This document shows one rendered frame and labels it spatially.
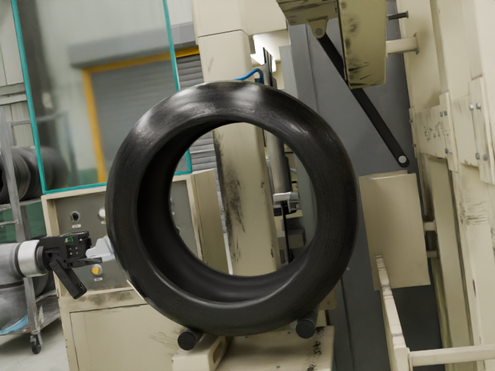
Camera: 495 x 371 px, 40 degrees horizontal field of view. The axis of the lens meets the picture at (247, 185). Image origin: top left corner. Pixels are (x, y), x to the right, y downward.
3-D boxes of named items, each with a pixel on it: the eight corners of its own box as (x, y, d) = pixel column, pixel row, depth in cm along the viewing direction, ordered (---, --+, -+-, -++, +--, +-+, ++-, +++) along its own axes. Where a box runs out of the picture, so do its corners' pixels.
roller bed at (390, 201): (372, 275, 199) (358, 176, 198) (423, 269, 197) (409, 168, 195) (374, 291, 180) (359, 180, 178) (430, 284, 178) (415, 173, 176)
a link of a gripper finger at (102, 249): (117, 236, 164) (82, 241, 165) (121, 260, 164) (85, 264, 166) (121, 235, 167) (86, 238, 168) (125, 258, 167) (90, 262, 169)
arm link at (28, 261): (21, 280, 167) (39, 272, 177) (39, 278, 166) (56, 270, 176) (15, 244, 167) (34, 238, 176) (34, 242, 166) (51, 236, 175)
